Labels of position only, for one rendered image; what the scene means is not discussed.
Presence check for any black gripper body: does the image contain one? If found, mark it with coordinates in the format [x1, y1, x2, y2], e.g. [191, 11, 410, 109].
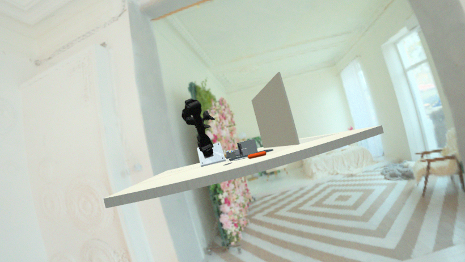
[201, 111, 209, 123]

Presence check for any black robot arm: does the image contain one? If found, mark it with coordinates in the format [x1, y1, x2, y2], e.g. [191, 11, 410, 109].
[182, 99, 214, 159]

